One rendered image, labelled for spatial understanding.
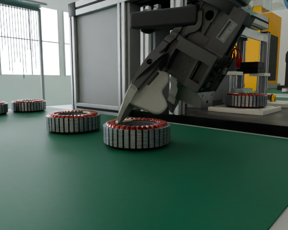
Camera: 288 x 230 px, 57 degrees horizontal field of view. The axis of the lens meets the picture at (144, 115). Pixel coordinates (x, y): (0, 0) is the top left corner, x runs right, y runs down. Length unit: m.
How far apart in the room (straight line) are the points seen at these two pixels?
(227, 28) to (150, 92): 0.13
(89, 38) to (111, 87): 0.19
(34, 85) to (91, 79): 6.52
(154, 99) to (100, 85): 0.53
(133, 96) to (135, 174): 0.11
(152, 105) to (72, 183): 0.14
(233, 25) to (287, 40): 5.97
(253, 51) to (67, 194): 4.35
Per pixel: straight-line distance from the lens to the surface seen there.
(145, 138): 0.40
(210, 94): 0.87
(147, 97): 0.36
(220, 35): 0.36
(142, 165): 0.34
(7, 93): 7.15
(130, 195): 0.26
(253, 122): 0.60
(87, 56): 0.93
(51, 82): 7.62
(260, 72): 1.04
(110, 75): 0.83
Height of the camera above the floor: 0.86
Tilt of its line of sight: 7 degrees down
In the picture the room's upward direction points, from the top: straight up
